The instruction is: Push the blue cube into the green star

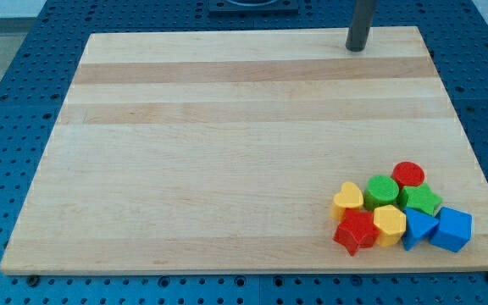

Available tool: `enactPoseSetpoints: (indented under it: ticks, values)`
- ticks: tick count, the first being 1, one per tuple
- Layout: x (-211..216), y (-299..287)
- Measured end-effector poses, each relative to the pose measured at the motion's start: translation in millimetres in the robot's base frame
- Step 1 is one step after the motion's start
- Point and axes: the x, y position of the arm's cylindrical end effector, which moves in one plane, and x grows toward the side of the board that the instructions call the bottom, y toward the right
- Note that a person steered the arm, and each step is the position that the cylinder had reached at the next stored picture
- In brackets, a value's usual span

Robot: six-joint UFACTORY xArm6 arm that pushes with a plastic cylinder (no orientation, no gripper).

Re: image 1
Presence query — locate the red cylinder block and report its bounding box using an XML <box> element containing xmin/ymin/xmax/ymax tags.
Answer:
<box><xmin>391</xmin><ymin>161</ymin><xmax>425</xmax><ymax>190</ymax></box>

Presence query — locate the yellow heart block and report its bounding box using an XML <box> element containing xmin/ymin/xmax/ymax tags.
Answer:
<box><xmin>330</xmin><ymin>181</ymin><xmax>363</xmax><ymax>220</ymax></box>

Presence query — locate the yellow hexagon block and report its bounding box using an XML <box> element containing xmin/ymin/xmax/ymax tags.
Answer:
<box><xmin>374</xmin><ymin>205</ymin><xmax>407</xmax><ymax>247</ymax></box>

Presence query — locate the blue triangle block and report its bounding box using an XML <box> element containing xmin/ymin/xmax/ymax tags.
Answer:
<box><xmin>402</xmin><ymin>208</ymin><xmax>439</xmax><ymax>251</ymax></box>

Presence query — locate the blue cube block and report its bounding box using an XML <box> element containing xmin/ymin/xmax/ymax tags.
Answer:
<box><xmin>430</xmin><ymin>207</ymin><xmax>474</xmax><ymax>252</ymax></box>

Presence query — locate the wooden board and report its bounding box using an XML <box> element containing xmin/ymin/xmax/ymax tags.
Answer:
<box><xmin>0</xmin><ymin>26</ymin><xmax>488</xmax><ymax>275</ymax></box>

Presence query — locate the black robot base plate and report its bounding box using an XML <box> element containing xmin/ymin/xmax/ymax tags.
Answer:
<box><xmin>207</xmin><ymin>0</ymin><xmax>299</xmax><ymax>14</ymax></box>

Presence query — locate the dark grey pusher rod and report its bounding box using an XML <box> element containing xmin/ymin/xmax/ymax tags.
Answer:
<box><xmin>346</xmin><ymin>0</ymin><xmax>377</xmax><ymax>52</ymax></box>

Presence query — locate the green cylinder block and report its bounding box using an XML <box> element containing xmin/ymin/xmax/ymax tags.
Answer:
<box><xmin>363</xmin><ymin>175</ymin><xmax>399</xmax><ymax>211</ymax></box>

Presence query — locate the red star block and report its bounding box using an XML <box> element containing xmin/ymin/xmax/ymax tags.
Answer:
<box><xmin>332</xmin><ymin>209</ymin><xmax>380</xmax><ymax>256</ymax></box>

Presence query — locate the green star block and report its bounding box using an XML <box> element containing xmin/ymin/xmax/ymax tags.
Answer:
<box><xmin>397</xmin><ymin>183</ymin><xmax>443</xmax><ymax>216</ymax></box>

